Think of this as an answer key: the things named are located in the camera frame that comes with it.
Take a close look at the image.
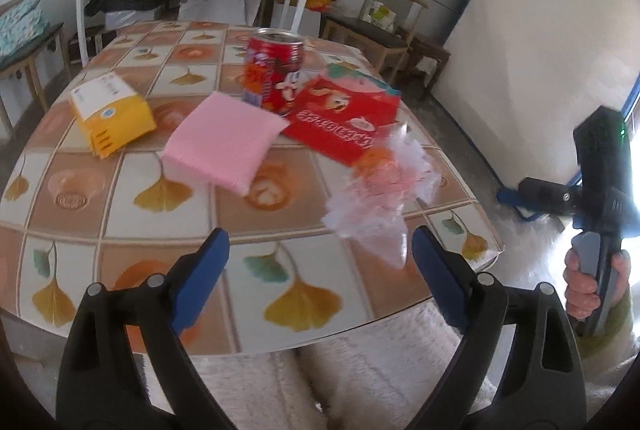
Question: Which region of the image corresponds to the wooden chair black seat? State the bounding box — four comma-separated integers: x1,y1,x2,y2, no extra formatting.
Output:
321,0,430,84

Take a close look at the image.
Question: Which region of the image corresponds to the person's right hand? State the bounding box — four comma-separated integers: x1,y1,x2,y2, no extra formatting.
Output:
563,249,631,320

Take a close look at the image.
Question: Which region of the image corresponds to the tiled ginkgo pattern dining table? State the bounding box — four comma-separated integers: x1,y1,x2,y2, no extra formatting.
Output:
1,21,503,354

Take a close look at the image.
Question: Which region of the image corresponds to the red snack bag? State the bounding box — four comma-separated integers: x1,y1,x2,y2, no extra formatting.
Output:
283,64,401,167

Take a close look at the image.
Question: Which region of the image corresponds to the floral patterned cushion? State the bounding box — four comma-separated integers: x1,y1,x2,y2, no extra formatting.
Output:
0,0,50,59

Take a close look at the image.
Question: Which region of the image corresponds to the yellow white cardboard box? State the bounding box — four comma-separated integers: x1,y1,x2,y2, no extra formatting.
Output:
70,72,156,160

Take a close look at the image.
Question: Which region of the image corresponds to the red drink can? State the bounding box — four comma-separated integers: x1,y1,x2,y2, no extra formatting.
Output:
242,28,305,117

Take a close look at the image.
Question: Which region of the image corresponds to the pink sponge cloth pack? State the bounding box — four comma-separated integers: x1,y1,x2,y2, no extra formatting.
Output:
162,92,288,197

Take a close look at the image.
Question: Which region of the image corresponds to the clear plastic cake bag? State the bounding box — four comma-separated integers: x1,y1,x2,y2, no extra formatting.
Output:
322,123,442,269

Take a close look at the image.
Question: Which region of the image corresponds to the dark wooden stool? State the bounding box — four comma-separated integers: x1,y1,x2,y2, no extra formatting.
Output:
397,33,451,100

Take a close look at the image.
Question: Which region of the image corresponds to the white mattress blue trim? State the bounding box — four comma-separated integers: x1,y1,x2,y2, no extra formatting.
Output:
433,0,639,187

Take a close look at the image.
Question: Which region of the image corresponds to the wooden chair with cushion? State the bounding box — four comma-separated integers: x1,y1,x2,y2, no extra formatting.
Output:
1,0,70,111

